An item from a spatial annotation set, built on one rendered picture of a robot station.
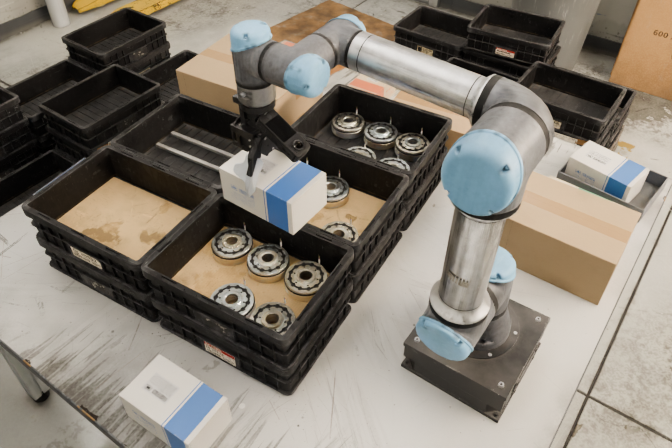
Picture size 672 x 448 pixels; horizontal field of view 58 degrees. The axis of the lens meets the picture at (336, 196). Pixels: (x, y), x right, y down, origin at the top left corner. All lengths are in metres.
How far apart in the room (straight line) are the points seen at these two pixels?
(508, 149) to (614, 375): 1.71
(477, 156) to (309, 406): 0.78
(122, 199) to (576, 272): 1.23
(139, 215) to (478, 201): 1.05
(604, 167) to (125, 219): 1.40
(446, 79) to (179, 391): 0.85
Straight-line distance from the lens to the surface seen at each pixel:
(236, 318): 1.32
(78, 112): 2.84
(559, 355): 1.62
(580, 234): 1.67
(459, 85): 1.06
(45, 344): 1.70
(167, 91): 3.07
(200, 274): 1.54
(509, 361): 1.44
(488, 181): 0.91
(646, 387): 2.54
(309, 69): 1.07
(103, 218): 1.75
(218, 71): 2.14
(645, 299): 2.81
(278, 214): 1.29
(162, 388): 1.42
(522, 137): 0.94
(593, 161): 2.03
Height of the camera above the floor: 1.98
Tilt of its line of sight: 42 degrees down
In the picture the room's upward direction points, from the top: straight up
